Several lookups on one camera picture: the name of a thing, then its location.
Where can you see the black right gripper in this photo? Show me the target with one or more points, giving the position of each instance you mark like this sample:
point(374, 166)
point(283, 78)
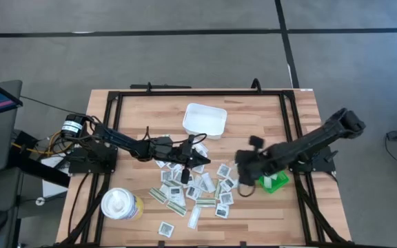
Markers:
point(252, 165)

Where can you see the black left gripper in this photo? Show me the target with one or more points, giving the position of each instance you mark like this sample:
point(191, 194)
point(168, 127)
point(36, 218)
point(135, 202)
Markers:
point(171, 151)

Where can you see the square alcohol pad packet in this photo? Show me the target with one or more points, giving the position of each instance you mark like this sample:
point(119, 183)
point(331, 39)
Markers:
point(175, 192)
point(228, 183)
point(166, 229)
point(166, 176)
point(178, 177)
point(226, 198)
point(201, 148)
point(192, 180)
point(160, 164)
point(224, 170)
point(198, 169)
point(193, 192)
point(222, 211)

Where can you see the plain white packet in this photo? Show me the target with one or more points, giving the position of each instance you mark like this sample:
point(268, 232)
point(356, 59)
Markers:
point(236, 182)
point(268, 182)

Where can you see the green striped bandage packet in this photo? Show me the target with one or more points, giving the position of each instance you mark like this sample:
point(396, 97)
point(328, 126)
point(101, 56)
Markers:
point(158, 195)
point(176, 208)
point(218, 189)
point(205, 203)

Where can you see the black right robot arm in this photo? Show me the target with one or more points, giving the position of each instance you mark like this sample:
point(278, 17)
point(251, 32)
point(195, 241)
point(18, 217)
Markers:
point(308, 141)

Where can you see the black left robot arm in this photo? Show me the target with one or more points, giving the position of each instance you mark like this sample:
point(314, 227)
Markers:
point(115, 137)

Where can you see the long white bandage packet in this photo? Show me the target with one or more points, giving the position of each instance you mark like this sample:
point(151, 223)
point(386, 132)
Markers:
point(194, 217)
point(208, 182)

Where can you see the green plastic basket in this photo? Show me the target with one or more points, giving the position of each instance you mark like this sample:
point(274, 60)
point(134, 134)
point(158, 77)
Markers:
point(282, 180)

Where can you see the white plastic bin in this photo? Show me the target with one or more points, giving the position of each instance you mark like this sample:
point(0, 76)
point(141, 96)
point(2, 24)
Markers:
point(203, 120)

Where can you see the white-lidded yellow wipes canister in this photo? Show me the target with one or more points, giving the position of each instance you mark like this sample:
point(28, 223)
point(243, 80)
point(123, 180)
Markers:
point(119, 205)

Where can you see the white paper sheet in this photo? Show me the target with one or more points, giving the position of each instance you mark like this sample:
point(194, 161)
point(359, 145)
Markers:
point(52, 187)

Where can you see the black desk crossbar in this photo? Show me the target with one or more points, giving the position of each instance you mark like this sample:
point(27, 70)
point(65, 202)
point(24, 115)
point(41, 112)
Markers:
point(40, 168)

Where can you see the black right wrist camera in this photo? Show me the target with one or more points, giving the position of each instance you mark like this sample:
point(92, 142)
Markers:
point(256, 142)

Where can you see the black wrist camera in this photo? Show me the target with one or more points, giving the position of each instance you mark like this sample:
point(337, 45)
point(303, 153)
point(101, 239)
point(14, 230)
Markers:
point(256, 142)
point(190, 141)

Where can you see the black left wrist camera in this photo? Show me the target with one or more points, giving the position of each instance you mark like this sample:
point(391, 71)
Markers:
point(190, 141)

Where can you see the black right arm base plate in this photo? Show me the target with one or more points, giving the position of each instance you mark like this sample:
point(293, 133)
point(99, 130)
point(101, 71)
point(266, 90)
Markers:
point(326, 165)

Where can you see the black aluminium table frame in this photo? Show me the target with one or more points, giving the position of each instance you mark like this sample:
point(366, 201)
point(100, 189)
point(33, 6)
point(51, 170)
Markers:
point(202, 93)

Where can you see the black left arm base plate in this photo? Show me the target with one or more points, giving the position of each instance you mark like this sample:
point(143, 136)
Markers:
point(91, 166)

